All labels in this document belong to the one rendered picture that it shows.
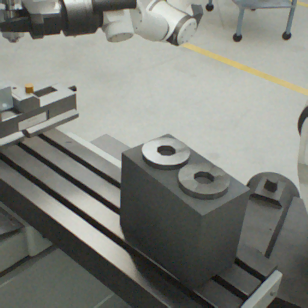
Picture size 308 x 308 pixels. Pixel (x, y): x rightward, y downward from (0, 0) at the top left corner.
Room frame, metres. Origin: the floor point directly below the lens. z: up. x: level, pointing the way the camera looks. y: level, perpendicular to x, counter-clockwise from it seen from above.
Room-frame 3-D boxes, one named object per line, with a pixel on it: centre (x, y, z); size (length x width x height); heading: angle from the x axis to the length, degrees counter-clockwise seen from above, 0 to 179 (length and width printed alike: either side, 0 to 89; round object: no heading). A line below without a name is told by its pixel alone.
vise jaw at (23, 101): (1.13, 0.36, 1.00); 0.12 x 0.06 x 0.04; 48
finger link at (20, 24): (0.99, 0.31, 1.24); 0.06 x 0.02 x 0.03; 115
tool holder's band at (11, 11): (1.02, 0.32, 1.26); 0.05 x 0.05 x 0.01
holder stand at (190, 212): (0.72, -0.06, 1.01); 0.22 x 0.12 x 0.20; 42
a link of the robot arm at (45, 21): (1.06, 0.24, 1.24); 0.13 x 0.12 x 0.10; 25
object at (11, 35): (1.02, 0.32, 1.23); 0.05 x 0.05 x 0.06
